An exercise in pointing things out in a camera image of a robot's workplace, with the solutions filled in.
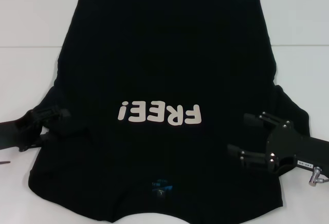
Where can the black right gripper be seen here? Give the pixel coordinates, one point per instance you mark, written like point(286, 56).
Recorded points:
point(285, 144)

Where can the black shirt with FREE print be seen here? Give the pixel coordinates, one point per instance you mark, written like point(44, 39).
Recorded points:
point(164, 54)

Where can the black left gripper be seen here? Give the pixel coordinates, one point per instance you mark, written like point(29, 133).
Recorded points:
point(18, 134)

